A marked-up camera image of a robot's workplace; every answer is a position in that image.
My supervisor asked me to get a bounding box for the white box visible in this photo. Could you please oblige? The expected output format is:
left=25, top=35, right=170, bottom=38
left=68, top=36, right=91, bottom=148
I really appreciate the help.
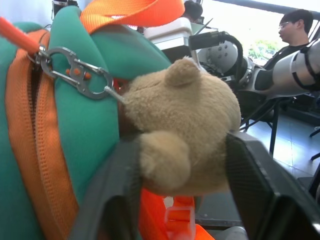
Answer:
left=143, top=16, right=194, bottom=48

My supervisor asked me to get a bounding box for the black metal chair frame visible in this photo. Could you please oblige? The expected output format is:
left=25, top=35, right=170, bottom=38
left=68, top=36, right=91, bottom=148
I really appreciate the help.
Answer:
left=239, top=96, right=293, bottom=157

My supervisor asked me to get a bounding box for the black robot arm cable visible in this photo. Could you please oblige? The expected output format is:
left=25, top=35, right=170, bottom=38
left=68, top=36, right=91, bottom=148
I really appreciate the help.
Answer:
left=223, top=33, right=245, bottom=87

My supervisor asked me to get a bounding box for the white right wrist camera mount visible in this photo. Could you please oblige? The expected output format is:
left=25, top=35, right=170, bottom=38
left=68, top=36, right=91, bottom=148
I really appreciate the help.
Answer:
left=197, top=39, right=254, bottom=85

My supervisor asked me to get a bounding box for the silver carabiner clip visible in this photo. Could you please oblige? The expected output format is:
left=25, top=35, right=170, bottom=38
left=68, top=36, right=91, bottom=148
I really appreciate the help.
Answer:
left=39, top=46, right=115, bottom=101

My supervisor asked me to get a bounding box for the dark-haired person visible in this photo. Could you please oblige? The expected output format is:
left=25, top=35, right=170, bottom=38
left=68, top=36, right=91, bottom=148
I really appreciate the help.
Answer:
left=183, top=0, right=204, bottom=24

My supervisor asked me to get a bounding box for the seated person with glasses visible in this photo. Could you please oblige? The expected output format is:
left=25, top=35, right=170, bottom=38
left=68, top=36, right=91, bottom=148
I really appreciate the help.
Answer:
left=263, top=9, right=315, bottom=71

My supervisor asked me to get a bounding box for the tan plush bear keychain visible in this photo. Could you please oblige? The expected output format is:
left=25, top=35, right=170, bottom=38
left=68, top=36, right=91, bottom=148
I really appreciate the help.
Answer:
left=119, top=56, right=242, bottom=198

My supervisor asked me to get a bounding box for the orange and teal backpack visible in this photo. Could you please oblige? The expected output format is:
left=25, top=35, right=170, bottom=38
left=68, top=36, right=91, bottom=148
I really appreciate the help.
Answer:
left=0, top=0, right=216, bottom=240

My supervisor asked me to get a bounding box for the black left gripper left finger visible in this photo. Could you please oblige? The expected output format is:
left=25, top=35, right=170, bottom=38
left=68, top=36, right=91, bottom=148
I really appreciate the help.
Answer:
left=68, top=138, right=143, bottom=240

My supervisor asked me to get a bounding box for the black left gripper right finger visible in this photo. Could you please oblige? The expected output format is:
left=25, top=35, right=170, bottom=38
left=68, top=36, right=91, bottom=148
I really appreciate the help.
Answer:
left=224, top=131, right=320, bottom=240

